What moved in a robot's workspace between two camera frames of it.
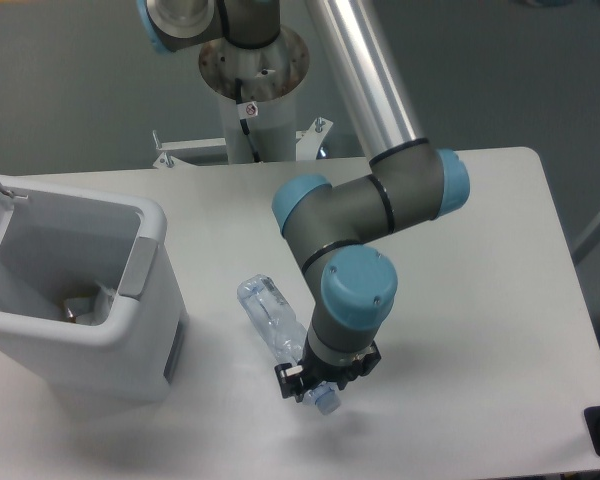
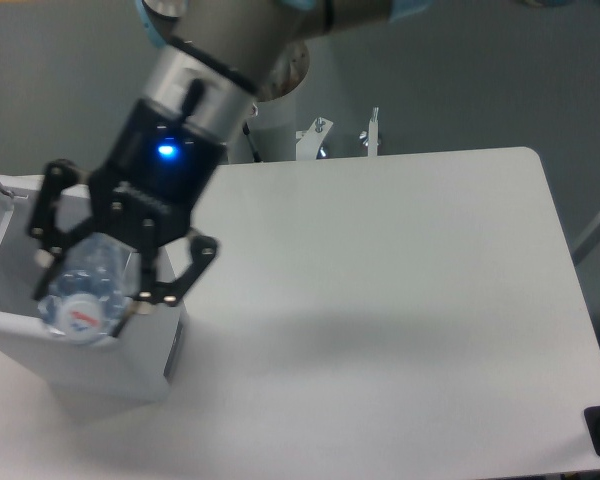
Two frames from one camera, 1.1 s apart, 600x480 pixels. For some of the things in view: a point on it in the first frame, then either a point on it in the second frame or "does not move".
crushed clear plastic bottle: (283, 330) to (86, 297)
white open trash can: (80, 287) does not move
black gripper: (317, 371) to (159, 166)
